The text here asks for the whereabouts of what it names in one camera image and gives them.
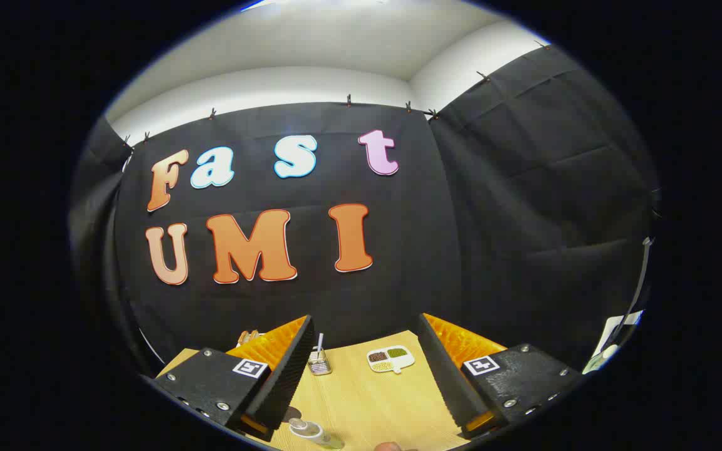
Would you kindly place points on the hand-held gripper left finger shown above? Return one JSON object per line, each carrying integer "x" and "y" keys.
{"x": 286, "y": 382}

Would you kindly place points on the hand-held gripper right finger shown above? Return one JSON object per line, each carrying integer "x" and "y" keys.
{"x": 445, "y": 376}

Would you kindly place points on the dark brown round coaster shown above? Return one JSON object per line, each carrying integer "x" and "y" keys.
{"x": 292, "y": 413}

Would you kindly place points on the clear plastic juice bottle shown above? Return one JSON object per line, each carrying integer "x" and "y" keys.
{"x": 314, "y": 432}

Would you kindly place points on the white divided bean dish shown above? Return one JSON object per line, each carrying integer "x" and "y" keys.
{"x": 390, "y": 359}

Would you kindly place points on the wooden table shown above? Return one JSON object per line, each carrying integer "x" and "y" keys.
{"x": 367, "y": 401}

